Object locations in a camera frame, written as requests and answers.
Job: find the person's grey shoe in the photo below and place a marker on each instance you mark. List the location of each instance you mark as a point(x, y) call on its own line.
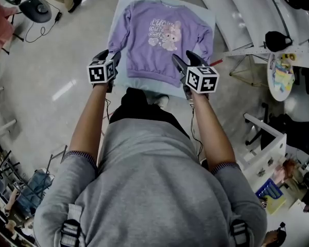
point(158, 100)

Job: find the white desk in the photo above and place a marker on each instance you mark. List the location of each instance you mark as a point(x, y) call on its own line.
point(270, 148)

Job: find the pink cloth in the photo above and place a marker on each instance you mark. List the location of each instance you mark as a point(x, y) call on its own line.
point(0, 27)

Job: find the person's black trousers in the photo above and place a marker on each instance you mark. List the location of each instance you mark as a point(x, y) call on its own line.
point(141, 112)

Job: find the red strip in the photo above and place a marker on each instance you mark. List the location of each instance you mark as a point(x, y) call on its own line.
point(215, 62)

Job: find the blue perforated basket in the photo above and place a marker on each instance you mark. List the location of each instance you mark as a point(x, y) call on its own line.
point(269, 189)

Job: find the person's left forearm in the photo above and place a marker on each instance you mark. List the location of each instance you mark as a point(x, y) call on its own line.
point(87, 122)

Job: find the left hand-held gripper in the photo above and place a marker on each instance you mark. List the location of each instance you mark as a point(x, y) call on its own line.
point(96, 74)

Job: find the colourful pastel cloth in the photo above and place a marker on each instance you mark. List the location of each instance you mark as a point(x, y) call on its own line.
point(283, 73)

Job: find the purple sweatshirt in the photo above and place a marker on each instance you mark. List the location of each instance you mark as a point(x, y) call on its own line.
point(144, 48)

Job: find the person's right forearm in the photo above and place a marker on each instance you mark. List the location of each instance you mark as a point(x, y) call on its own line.
point(213, 132)

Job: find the black office chair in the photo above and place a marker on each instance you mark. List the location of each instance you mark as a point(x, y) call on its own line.
point(298, 132)

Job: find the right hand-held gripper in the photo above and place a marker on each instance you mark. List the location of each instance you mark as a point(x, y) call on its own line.
point(195, 80)

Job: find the dark grey round chair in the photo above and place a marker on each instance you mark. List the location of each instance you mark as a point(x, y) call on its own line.
point(37, 9)

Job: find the small yellow toy figure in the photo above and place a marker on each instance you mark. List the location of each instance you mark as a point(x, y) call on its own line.
point(291, 56)

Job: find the white metal frame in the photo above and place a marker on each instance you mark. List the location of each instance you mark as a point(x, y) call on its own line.
point(2, 127)

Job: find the cluttered metal storage shelf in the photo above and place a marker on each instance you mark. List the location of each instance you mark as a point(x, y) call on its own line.
point(28, 194)

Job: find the round white side table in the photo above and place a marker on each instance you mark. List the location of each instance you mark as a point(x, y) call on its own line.
point(280, 96)

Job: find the dried flower bouquet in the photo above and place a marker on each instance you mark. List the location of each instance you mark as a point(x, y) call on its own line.
point(288, 168)

